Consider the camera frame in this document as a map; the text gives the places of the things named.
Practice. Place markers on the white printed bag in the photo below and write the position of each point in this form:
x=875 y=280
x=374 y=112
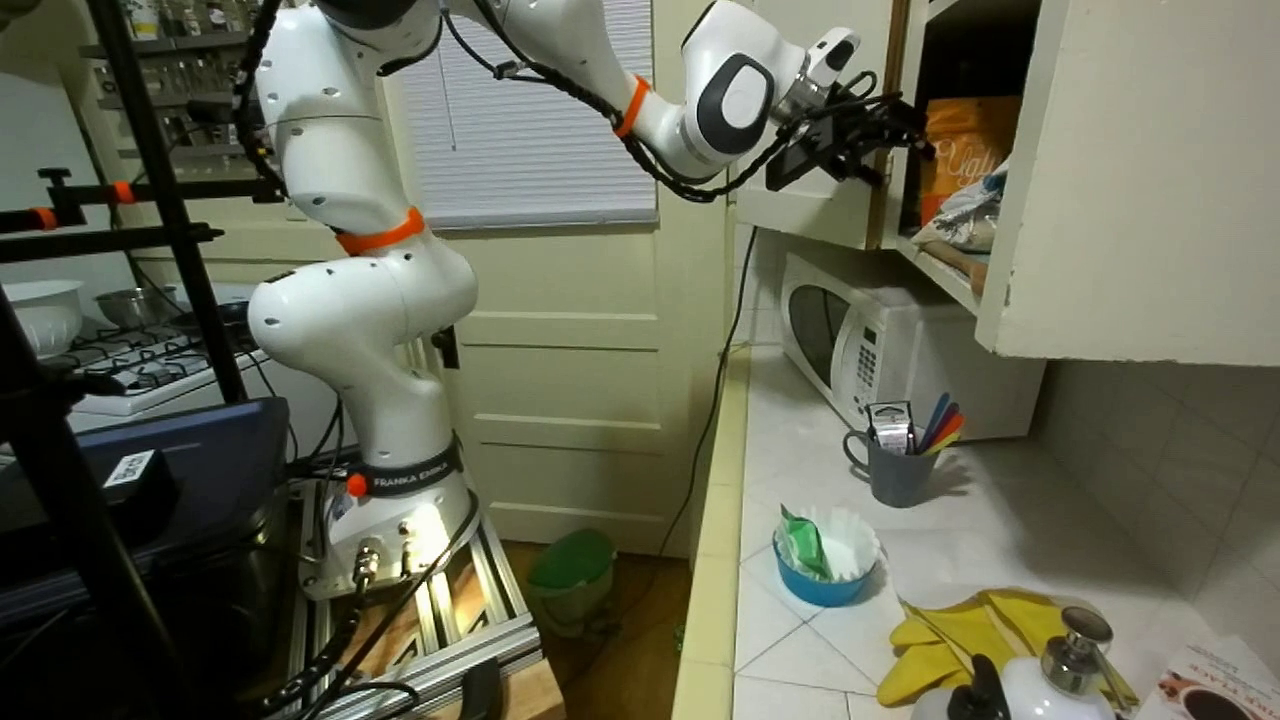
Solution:
x=973 y=223

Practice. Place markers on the green trash bin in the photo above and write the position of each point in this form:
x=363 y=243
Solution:
x=573 y=561

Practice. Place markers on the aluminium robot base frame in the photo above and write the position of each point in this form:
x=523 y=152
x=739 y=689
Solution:
x=495 y=640

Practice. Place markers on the red pen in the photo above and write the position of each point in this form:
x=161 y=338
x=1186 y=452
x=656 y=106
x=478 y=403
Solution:
x=949 y=433

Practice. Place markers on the white microwave oven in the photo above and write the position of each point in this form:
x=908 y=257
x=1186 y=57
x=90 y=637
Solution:
x=880 y=344

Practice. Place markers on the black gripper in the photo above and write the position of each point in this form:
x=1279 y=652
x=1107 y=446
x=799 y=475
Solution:
x=822 y=147

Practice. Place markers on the white bowl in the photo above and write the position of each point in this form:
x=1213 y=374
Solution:
x=43 y=314

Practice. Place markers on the printed magazine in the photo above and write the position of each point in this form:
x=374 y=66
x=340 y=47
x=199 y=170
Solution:
x=1220 y=681

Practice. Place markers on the cream cabinet door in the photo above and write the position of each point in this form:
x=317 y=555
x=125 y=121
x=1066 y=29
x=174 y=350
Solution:
x=1144 y=172

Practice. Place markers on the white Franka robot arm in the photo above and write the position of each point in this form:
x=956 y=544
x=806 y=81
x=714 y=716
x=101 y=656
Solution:
x=363 y=323

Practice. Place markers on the shelf with glassware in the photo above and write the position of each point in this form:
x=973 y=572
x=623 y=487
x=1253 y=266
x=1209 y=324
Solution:
x=194 y=94

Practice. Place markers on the orange peaches snack packet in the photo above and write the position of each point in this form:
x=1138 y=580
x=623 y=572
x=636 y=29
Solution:
x=964 y=147

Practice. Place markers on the white window blind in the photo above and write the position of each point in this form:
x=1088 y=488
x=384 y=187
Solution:
x=533 y=147

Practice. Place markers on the stove top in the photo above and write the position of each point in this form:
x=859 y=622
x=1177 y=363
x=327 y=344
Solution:
x=144 y=363

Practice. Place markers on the grey mug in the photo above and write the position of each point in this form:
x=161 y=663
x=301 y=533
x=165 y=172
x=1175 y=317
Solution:
x=900 y=477

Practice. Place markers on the black metal stand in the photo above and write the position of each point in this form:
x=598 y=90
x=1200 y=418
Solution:
x=161 y=172

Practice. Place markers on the yellow banana bunch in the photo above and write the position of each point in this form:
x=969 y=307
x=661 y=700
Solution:
x=1041 y=699

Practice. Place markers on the black tripod leg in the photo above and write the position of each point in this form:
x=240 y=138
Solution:
x=64 y=506

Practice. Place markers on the cream wall cabinet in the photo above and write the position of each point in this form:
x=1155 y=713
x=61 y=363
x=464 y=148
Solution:
x=812 y=214

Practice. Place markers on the green packet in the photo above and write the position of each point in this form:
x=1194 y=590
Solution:
x=801 y=544

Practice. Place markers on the blue pen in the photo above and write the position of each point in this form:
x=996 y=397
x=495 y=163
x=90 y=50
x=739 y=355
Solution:
x=939 y=414

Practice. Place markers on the blue bowl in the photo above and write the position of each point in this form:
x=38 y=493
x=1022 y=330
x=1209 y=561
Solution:
x=812 y=590

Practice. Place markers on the black box with white label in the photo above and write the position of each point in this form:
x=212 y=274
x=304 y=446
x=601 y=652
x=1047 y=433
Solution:
x=132 y=501

